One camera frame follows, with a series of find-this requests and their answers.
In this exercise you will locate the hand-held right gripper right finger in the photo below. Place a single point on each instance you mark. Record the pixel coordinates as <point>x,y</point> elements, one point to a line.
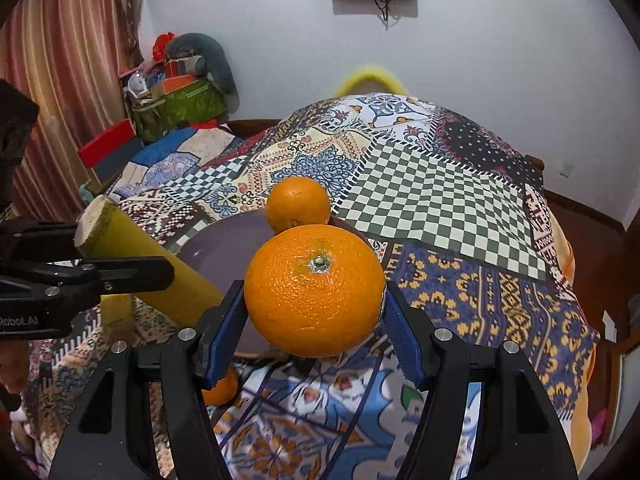
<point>405,342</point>

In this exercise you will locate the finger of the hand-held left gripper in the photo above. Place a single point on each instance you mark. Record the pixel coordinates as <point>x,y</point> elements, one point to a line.
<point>135,274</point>
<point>45,242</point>

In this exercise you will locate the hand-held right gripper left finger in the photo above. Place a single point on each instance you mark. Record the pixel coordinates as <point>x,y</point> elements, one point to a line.
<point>220,342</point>

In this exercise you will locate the grey purple plate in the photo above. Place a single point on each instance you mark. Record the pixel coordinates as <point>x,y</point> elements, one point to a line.
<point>220,245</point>

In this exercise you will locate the large orange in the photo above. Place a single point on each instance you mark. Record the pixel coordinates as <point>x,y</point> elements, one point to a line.
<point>315,295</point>

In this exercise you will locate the small orange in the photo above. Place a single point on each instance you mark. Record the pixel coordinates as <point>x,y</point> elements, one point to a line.
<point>225,390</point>

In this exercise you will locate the dark grey box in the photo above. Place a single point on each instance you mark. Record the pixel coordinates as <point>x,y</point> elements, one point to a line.
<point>122,162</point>

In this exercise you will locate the red box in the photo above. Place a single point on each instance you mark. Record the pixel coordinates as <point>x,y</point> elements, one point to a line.
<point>107,142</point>

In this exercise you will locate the patchwork printed blanket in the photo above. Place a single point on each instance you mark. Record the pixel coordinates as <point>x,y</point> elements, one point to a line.
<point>425,200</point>

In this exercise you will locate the medium orange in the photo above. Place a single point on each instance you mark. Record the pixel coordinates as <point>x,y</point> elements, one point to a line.
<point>297,200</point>

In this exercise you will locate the green fabric storage bag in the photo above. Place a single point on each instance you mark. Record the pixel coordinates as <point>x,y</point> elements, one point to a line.
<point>185,107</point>

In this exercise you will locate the white plastic item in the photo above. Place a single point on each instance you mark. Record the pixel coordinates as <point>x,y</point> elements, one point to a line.
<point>137,87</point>

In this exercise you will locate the striped red curtain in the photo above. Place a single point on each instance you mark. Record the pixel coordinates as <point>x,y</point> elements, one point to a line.
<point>65,60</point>

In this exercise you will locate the orange cardboard box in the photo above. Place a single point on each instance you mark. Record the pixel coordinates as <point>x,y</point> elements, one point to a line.
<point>175,84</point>

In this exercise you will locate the red plastic bag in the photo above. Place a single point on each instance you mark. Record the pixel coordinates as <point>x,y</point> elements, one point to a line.
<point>161,45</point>

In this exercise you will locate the yellow foam hoop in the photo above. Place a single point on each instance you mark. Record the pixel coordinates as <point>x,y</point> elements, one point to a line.
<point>350,80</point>

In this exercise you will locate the white wall socket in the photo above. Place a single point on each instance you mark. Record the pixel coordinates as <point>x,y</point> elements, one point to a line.
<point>565,169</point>

